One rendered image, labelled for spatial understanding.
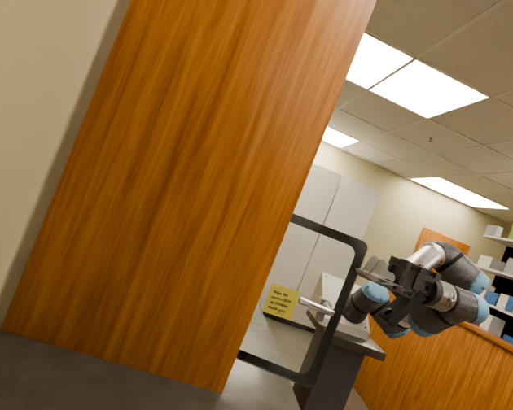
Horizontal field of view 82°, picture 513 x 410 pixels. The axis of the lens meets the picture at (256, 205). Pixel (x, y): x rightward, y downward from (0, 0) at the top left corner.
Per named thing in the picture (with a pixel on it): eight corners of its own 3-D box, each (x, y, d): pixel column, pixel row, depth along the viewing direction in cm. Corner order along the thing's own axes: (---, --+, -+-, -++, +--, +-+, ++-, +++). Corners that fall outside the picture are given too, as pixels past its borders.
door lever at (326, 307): (294, 298, 75) (298, 290, 75) (329, 312, 75) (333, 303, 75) (297, 306, 70) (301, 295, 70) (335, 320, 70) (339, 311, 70)
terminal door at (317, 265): (202, 343, 76) (258, 199, 76) (312, 388, 76) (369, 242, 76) (201, 345, 75) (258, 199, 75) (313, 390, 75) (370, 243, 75)
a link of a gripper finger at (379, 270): (362, 251, 72) (394, 263, 74) (353, 273, 72) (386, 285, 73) (369, 254, 69) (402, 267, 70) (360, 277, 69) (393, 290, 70)
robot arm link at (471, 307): (469, 331, 78) (498, 318, 72) (435, 318, 76) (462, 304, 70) (458, 304, 84) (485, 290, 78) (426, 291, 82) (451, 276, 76)
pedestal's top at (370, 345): (355, 331, 173) (357, 324, 173) (383, 361, 141) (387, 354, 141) (305, 313, 170) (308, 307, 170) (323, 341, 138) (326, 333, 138)
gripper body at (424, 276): (388, 254, 77) (426, 269, 79) (376, 284, 77) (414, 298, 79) (406, 261, 70) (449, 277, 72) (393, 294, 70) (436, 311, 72)
